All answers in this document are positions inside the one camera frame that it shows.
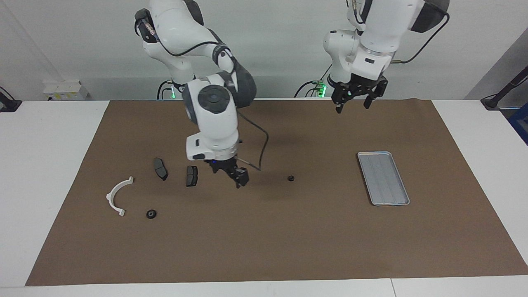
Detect long dark brake pad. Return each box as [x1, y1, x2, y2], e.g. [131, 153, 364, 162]
[153, 157, 169, 182]

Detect black camera stand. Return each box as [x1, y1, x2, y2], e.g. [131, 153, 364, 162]
[480, 65, 528, 110]

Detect black right base cables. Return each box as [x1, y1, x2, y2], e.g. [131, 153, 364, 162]
[156, 78, 174, 101]

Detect white semicircular bracket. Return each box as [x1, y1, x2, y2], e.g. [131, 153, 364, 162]
[106, 176, 135, 217]

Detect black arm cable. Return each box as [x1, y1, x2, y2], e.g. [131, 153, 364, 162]
[153, 35, 270, 172]
[346, 0, 450, 65]

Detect black clamp mount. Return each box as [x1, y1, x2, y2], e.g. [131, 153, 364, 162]
[0, 86, 22, 113]

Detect black left base cables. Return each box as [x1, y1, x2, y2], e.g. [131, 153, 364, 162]
[293, 64, 333, 99]

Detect brown table mat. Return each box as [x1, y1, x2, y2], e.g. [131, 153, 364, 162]
[25, 98, 528, 287]

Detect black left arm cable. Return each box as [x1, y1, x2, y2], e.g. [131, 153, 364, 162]
[346, 0, 450, 65]

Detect white power strip box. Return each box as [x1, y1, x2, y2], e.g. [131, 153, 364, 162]
[43, 80, 89, 101]

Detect blue box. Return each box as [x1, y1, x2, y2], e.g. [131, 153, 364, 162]
[508, 103, 528, 146]

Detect black base cables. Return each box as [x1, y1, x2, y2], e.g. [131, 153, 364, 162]
[156, 78, 174, 101]
[293, 64, 333, 99]

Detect silver metal tray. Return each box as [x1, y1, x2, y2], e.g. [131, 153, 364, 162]
[357, 151, 411, 207]

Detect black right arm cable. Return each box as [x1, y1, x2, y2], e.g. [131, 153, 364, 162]
[153, 35, 270, 172]

